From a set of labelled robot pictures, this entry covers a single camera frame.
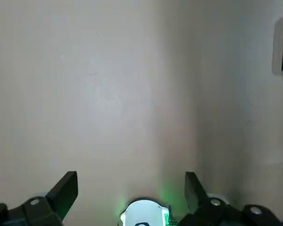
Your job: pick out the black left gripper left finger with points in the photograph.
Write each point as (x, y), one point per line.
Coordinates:
(49, 209)

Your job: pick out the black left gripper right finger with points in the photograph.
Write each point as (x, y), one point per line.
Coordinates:
(202, 212)

